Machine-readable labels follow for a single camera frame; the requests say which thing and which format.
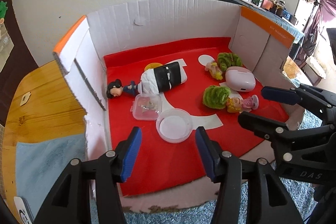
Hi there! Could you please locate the blue fuzzy blanket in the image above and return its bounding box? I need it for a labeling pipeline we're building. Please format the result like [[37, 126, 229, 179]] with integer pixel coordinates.
[[16, 109, 326, 224]]

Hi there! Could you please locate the clear square plastic box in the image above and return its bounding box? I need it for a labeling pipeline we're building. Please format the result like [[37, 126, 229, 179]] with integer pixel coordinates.
[[132, 94, 161, 121]]

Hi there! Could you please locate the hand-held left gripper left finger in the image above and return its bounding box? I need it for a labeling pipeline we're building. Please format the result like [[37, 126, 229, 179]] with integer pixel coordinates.
[[34, 126, 143, 224]]

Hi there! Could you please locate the white ribbed object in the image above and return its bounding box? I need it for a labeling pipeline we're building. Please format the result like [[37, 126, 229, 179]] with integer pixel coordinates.
[[307, 56, 327, 80]]

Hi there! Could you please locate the orange and white cardboard box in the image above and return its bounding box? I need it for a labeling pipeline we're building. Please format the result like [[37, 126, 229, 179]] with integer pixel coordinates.
[[52, 0, 306, 214]]

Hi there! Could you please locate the small pink and yellow toy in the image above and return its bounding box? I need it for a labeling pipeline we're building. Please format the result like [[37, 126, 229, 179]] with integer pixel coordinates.
[[205, 61, 223, 80]]

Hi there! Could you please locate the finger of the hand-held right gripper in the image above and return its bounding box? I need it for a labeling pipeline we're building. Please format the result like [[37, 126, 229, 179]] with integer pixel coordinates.
[[261, 84, 336, 122], [238, 112, 336, 164]]

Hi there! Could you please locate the dark brown door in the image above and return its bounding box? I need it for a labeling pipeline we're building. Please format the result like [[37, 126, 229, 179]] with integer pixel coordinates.
[[0, 0, 40, 125]]

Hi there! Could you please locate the pink earbud case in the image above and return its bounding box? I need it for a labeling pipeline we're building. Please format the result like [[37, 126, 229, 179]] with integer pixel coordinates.
[[225, 67, 256, 93]]

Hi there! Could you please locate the white device with round ring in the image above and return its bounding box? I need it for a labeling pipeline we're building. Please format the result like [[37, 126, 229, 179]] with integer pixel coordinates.
[[14, 196, 34, 224]]

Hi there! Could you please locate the black and white bottle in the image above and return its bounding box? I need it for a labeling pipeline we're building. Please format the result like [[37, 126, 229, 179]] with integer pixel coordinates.
[[139, 61, 188, 95]]

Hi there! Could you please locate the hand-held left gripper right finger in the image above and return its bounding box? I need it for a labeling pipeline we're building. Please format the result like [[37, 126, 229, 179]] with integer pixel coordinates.
[[195, 126, 300, 224]]

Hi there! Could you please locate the pink curtain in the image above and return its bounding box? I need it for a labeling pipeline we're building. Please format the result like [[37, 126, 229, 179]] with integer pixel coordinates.
[[302, 0, 336, 38]]

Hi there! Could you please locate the yellow bottle cap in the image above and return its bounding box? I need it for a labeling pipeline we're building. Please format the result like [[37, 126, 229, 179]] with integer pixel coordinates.
[[144, 62, 163, 72]]

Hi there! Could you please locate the green plush toy on door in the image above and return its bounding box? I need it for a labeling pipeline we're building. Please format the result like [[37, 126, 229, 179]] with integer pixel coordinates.
[[0, 1, 8, 24]]

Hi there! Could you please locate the clear round dish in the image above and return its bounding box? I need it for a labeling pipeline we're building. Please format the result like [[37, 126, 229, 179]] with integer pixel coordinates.
[[156, 108, 193, 144]]

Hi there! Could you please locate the red felt mat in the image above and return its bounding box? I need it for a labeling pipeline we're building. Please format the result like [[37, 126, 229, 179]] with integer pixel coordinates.
[[104, 37, 289, 197]]

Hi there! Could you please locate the dark-haired figurine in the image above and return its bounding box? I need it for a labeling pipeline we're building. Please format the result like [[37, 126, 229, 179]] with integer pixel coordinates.
[[106, 79, 139, 99]]

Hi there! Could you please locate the small wooden tag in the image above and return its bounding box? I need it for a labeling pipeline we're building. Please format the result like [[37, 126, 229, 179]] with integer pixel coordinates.
[[20, 92, 31, 106]]

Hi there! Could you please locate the yellow-haired doll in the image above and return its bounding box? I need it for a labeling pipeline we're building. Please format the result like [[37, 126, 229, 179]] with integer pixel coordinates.
[[227, 94, 259, 114]]

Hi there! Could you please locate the green fuzzy plush toy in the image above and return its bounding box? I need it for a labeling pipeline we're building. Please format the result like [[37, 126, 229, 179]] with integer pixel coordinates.
[[217, 52, 243, 73], [202, 85, 231, 110]]

